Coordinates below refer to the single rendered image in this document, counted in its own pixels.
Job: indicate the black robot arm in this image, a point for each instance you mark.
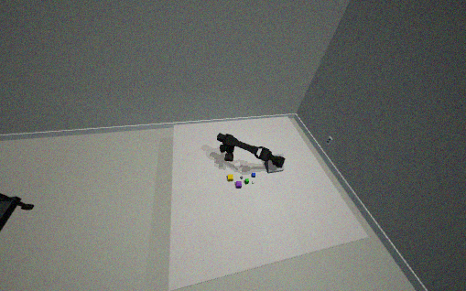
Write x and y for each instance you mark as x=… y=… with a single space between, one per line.
x=265 y=155

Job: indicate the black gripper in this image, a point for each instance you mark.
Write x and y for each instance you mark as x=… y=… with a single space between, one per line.
x=229 y=154

